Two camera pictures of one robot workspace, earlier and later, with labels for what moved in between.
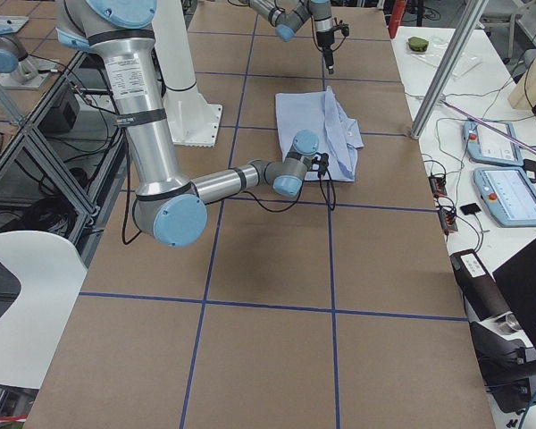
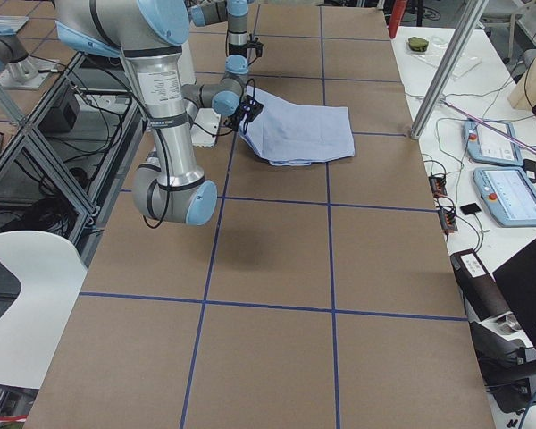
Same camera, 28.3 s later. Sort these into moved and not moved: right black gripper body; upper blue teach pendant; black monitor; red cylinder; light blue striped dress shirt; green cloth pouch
Moved: right black gripper body; light blue striped dress shirt
Not moved: red cylinder; black monitor; upper blue teach pendant; green cloth pouch
